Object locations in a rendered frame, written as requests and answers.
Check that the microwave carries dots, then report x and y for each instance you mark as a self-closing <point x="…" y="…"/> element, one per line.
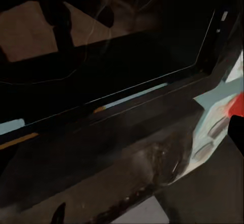
<point x="79" y="71"/>

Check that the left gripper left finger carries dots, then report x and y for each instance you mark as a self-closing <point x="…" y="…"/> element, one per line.
<point x="12" y="132"/>

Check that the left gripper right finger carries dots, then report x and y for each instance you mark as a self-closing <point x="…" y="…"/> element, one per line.
<point x="236" y="131"/>

